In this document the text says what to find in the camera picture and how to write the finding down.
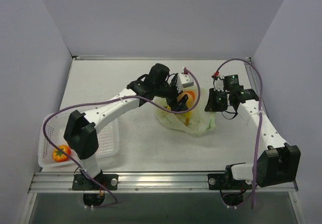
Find orange fruit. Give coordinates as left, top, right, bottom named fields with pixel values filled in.
left=177, top=91, right=196, bottom=108

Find yellow banana bunch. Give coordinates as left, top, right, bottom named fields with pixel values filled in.
left=162, top=111, right=192, bottom=126

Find light green plastic bag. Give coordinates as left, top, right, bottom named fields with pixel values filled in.
left=154, top=88, right=216, bottom=135

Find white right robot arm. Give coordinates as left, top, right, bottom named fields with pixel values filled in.
left=204, top=72, right=301, bottom=188

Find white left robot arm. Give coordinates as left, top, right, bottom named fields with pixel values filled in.
left=63, top=63, right=194, bottom=189

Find white plastic basket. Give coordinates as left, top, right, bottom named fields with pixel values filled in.
left=38, top=112, right=120, bottom=168

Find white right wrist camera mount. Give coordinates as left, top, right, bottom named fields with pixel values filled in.
left=212, top=71, right=225, bottom=92

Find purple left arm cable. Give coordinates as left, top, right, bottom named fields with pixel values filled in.
left=42, top=67, right=201, bottom=208

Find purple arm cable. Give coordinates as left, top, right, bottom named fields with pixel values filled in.
left=213, top=57, right=264, bottom=209
left=42, top=67, right=201, bottom=208

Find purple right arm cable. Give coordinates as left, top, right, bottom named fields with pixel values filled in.
left=213, top=57, right=264, bottom=209

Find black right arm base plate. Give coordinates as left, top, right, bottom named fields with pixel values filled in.
left=207, top=173, right=244, bottom=190

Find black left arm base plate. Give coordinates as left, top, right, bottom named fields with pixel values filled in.
left=71, top=174, right=118, bottom=191

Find aluminium front rail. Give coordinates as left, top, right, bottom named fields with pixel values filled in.
left=27, top=171, right=297, bottom=194

